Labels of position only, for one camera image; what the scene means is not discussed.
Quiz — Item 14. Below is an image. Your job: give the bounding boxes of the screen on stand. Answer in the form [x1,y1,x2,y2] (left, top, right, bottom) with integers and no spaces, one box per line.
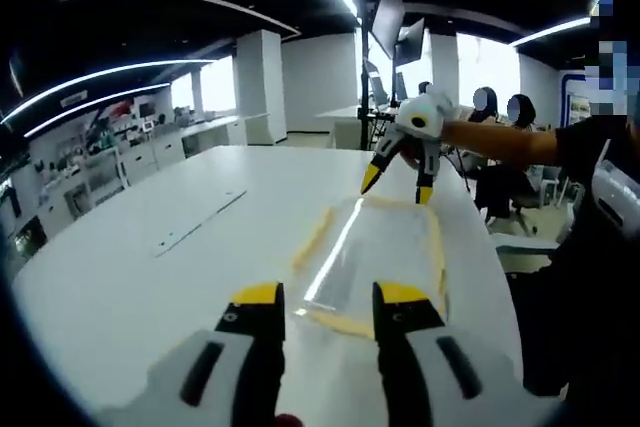
[363,57,390,107]

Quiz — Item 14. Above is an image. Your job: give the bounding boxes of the white wearable chest device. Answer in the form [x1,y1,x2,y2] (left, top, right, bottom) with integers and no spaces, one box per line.
[591,159,640,242]

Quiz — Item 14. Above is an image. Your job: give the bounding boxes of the person in dark clothes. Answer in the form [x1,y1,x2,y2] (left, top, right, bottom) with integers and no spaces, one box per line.
[519,114,640,401]

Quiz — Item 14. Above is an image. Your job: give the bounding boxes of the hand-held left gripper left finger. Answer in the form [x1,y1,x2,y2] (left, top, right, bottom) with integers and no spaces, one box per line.
[99,280,287,427]

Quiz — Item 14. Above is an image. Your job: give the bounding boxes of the clear storage box yellow latches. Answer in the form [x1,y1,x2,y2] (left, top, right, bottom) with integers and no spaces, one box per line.
[288,193,450,344]

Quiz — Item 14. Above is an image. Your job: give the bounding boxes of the person's right hand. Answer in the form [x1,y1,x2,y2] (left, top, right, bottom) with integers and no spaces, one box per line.
[399,85,457,171]

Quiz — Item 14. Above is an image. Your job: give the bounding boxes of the large dark monitor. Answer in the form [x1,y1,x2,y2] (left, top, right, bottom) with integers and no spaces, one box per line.
[372,0,407,62]

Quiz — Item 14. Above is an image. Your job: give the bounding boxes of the row of white cabinets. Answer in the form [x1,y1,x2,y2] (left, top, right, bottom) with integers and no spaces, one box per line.
[119,115,246,188]

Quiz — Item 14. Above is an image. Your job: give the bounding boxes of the cluttered lab shelving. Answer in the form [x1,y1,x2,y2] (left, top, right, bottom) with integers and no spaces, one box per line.
[0,121,126,258]

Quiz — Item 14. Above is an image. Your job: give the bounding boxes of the white plastic chair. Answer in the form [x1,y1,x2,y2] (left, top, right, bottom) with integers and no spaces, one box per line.
[537,164,574,208]

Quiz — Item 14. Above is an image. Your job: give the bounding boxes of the white background desk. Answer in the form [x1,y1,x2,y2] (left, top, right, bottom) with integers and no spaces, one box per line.
[314,104,401,151]

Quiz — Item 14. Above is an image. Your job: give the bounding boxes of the small dark tilted panel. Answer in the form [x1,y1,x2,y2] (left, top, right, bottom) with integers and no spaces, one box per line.
[393,16,427,67]

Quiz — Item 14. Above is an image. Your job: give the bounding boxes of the black stand pole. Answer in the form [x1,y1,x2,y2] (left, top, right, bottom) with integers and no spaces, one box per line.
[355,0,401,153]

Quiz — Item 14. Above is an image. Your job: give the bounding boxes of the blue framed wall board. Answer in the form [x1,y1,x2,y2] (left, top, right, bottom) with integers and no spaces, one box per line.
[559,71,594,128]

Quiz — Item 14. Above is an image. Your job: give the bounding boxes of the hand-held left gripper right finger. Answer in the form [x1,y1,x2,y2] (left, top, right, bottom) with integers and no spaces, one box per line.
[371,280,526,427]

